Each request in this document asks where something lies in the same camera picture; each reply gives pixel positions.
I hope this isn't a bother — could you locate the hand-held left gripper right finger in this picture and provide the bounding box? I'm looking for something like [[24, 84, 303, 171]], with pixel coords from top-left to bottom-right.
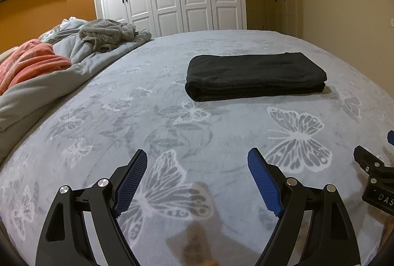
[[248, 147, 361, 266]]

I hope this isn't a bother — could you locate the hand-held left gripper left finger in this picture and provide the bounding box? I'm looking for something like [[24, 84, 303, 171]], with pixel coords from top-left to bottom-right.
[[35, 149, 148, 266]]

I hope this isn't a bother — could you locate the black towel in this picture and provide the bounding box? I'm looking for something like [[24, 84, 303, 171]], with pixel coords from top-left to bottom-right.
[[185, 52, 327, 102]]

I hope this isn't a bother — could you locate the grey duvet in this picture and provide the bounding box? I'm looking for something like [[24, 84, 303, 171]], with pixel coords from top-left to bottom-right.
[[0, 17, 153, 162]]

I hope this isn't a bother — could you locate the crumpled grey garment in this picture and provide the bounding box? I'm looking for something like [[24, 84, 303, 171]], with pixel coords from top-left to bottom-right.
[[79, 19, 136, 53]]

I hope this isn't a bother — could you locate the pink blanket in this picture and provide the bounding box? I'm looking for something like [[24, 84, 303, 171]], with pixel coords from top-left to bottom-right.
[[0, 39, 72, 96]]

